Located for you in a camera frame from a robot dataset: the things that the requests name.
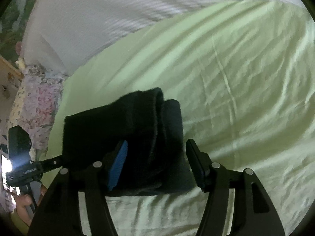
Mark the floral quilt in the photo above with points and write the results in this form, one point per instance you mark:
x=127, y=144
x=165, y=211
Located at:
x=36, y=103

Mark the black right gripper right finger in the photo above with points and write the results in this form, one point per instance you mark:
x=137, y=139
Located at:
x=253, y=212

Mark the black pants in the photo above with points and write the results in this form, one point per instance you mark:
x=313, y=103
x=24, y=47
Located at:
x=133, y=146

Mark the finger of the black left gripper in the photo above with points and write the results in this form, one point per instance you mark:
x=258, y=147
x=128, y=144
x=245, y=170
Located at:
x=50, y=164

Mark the light green bed sheet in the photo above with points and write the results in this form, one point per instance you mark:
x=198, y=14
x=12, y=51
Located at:
x=243, y=72

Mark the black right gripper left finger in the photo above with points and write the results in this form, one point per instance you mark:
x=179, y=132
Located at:
x=75, y=202

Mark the left hand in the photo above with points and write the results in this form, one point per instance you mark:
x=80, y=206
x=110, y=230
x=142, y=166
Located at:
x=23, y=201

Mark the wooden bedside furniture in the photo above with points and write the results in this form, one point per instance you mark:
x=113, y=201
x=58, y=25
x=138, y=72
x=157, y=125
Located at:
x=11, y=79

